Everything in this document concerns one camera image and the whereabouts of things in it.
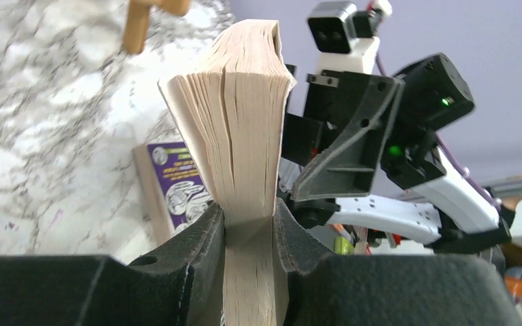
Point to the wooden book rack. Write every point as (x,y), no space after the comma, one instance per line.
(138,20)

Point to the purple Treehouse book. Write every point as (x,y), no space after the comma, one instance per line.
(174,192)

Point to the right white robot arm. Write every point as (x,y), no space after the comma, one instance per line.
(419,191)

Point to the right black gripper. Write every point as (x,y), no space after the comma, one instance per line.
(341,135)

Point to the floral purple book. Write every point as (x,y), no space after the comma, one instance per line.
(229,104)

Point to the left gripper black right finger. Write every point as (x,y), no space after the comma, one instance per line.
(315,286)

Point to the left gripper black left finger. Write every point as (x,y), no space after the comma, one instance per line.
(178,283)

